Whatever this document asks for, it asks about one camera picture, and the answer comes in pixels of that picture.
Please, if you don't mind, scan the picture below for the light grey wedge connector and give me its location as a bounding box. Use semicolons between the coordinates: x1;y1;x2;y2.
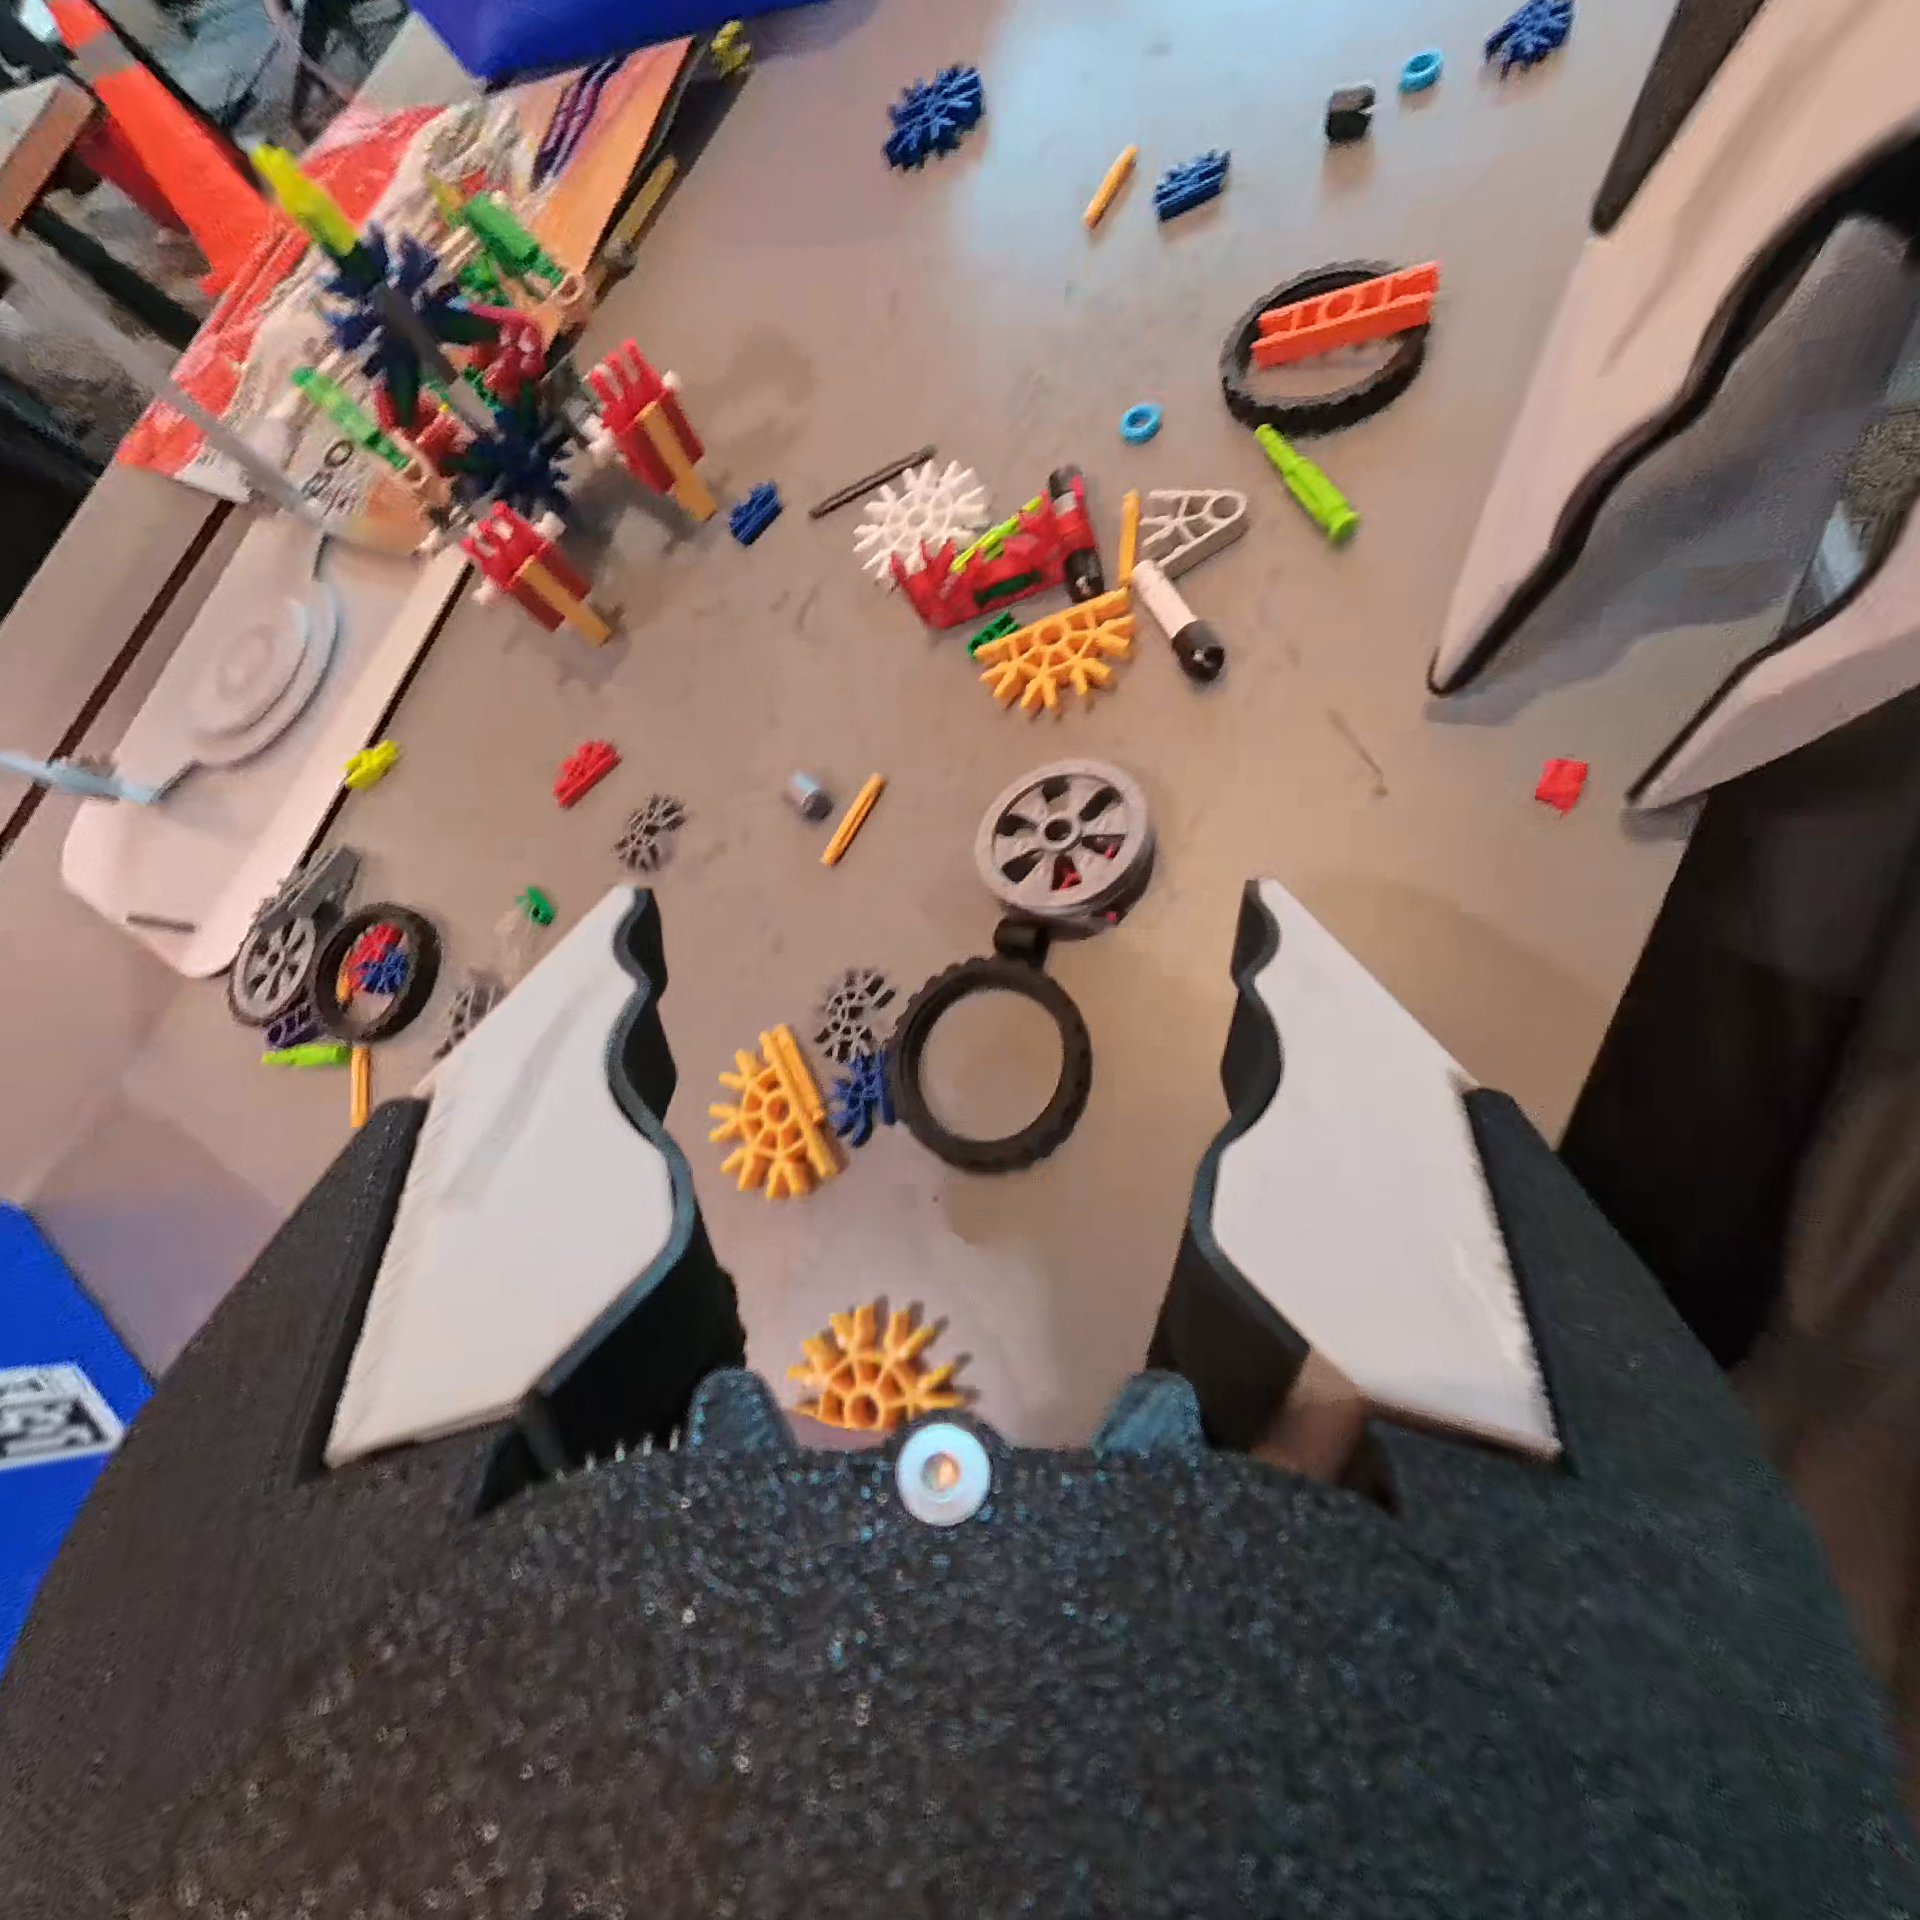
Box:
1134;485;1251;581

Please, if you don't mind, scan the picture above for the yellow snowflake connector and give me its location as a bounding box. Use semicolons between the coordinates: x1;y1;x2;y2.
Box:
972;587;1140;720

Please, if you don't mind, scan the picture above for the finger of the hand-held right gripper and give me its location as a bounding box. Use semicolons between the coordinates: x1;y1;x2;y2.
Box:
1628;501;1920;816
1427;0;1920;696

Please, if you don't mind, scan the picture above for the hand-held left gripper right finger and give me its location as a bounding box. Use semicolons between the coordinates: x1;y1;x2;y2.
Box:
1192;875;1565;1459

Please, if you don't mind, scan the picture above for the yellow half-round connector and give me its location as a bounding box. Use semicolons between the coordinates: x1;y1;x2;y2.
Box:
705;1021;839;1204

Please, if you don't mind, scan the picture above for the black and silver tube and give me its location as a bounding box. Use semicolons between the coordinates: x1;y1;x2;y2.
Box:
1044;466;1107;595

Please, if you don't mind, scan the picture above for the long grey fan connector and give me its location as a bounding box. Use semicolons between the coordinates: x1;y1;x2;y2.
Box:
258;844;366;940

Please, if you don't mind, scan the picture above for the orange plastic bin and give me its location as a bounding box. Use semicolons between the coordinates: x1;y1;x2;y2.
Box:
48;0;275;298

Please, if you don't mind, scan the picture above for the red toothed connector assembly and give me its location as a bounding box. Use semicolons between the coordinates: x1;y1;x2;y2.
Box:
890;476;1104;633

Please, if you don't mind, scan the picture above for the thin dark grey rod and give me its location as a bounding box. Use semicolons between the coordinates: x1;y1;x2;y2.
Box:
808;443;941;524

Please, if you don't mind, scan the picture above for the white snowflake connector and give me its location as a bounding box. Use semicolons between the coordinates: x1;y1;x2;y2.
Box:
852;457;995;581

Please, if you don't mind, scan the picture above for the grey spoked wheel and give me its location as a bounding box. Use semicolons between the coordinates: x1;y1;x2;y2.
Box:
226;903;323;1032
972;757;1162;941

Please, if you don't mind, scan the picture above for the yellow fan connector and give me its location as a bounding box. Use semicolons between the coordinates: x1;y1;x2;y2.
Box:
786;1298;972;1436

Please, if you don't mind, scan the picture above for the blue bin with tag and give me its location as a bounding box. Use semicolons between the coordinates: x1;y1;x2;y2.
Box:
0;1199;155;1670

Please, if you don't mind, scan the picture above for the large blue snowflake connector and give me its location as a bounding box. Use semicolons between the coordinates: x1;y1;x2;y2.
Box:
882;64;987;169

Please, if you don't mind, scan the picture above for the orange ladder-shaped connector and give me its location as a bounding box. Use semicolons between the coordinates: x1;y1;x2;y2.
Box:
1249;260;1443;372

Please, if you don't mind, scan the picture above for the blue plastic bin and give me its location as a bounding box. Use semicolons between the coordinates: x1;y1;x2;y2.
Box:
408;0;820;79

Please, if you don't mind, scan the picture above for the grey stand bar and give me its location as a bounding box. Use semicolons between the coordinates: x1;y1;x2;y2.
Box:
149;276;504;528

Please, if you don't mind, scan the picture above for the white rod with black tip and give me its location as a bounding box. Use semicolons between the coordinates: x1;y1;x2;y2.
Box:
1126;555;1230;682

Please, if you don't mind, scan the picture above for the white stand base board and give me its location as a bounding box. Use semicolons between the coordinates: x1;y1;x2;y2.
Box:
60;485;470;980

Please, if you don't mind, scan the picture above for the black rubber tyre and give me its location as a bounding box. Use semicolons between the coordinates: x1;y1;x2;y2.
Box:
882;950;1093;1176
1218;260;1438;440
311;899;446;1048

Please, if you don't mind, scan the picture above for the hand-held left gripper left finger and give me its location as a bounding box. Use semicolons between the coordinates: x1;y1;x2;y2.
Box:
322;882;704;1471

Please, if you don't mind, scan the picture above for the orange cardboard toy box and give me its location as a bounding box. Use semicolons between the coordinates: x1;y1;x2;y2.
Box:
116;32;708;530

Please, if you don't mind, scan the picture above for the colourful construction toy model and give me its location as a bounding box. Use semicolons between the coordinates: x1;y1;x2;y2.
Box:
252;137;726;649

